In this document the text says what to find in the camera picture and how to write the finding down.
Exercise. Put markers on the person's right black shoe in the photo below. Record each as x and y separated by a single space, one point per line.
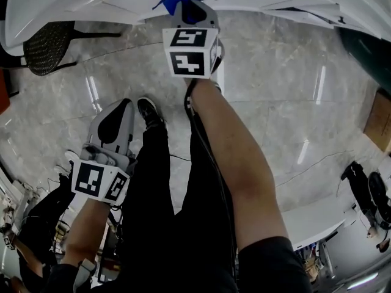
217 86

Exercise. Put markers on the white table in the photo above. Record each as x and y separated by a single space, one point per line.
311 221

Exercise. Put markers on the person's black trousers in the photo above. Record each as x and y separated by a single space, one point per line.
152 209

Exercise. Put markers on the person's black shoe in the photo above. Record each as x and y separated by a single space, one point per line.
217 86
148 111

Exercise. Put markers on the person's right forearm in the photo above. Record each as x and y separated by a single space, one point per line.
232 151

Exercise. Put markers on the blue cloth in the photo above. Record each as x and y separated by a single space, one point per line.
174 0

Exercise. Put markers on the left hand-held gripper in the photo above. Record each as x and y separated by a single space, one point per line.
88 179

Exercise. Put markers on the person's left black shoe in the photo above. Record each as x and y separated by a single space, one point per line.
148 111

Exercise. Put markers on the black mesh chair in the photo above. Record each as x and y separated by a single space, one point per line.
46 47

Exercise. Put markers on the large brown cardboard box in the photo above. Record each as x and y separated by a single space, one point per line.
380 121

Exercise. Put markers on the person's left forearm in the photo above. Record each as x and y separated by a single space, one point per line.
85 230

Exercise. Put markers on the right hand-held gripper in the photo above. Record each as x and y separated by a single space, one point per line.
186 63

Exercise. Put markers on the dark green board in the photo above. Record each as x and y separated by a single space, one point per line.
366 50

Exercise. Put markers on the person's black shirt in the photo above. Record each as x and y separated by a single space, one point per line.
268 267

